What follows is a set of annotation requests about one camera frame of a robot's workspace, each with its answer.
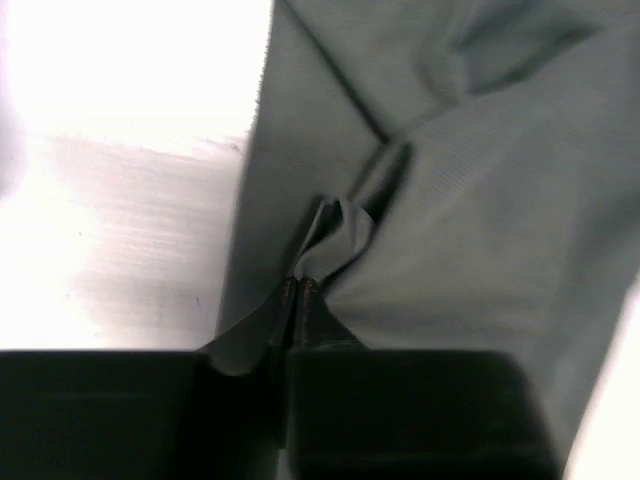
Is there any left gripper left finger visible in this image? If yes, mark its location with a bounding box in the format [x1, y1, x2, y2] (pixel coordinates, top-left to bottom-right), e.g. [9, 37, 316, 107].
[199, 277, 298, 376]

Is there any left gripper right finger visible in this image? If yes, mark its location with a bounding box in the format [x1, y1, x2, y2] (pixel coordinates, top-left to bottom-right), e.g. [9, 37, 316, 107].
[292, 278, 368, 352]

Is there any dark grey t-shirt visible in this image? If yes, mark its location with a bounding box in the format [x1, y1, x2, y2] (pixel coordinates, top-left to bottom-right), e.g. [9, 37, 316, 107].
[219, 1, 639, 459]

